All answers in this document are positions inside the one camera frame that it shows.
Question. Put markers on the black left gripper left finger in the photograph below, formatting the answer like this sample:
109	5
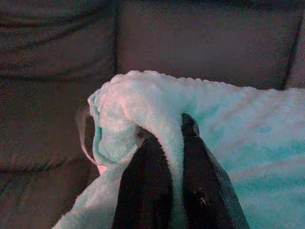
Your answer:
144	188

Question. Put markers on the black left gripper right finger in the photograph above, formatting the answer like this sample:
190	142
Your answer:
205	179

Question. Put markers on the teal fluffy pillow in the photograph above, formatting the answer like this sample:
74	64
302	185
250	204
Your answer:
238	131

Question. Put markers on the dark green leather sofa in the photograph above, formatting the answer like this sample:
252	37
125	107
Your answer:
166	38

